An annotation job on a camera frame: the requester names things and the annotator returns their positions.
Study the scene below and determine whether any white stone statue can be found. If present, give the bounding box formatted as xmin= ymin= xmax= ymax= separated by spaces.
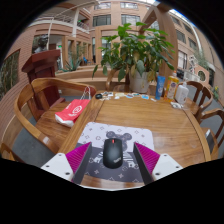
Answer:
xmin=188 ymin=54 xmax=198 ymax=75

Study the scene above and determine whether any dark bust statue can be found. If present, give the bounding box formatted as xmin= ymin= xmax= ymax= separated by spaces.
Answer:
xmin=33 ymin=34 xmax=49 ymax=54

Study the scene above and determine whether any dark red wooden pedestal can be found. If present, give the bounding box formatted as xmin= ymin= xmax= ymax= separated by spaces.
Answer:
xmin=21 ymin=49 xmax=66 ymax=121

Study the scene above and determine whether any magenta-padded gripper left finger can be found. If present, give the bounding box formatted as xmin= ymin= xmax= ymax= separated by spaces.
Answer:
xmin=40 ymin=142 xmax=93 ymax=185

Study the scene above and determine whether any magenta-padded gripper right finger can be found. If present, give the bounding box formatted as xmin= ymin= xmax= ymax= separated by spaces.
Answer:
xmin=133 ymin=142 xmax=184 ymax=186

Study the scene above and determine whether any clear bag of white items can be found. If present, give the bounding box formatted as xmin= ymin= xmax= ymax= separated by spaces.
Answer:
xmin=170 ymin=101 xmax=184 ymax=110

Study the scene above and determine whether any red paper bag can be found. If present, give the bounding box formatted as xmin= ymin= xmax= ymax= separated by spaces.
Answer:
xmin=54 ymin=85 xmax=92 ymax=128

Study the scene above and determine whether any white pump bottle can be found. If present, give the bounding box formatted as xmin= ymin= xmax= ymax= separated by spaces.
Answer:
xmin=174 ymin=80 xmax=190 ymax=105

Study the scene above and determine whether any green potted plant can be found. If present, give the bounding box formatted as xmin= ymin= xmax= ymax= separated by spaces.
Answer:
xmin=92 ymin=21 xmax=177 ymax=94

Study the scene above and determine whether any blue tube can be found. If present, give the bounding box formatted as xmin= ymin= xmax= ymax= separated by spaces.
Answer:
xmin=154 ymin=75 xmax=167 ymax=101

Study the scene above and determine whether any wooden pillar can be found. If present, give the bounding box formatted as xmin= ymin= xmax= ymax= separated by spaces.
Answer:
xmin=139 ymin=3 xmax=179 ymax=79

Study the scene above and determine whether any black computer mouse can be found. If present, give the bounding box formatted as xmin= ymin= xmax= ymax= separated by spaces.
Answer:
xmin=102 ymin=137 xmax=124 ymax=170

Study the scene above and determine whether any yellow dish soap bottle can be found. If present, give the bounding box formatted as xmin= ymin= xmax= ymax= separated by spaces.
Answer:
xmin=164 ymin=70 xmax=180 ymax=102

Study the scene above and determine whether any grey bear-print mouse pad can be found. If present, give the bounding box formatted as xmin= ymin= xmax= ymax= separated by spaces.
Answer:
xmin=74 ymin=121 xmax=156 ymax=184

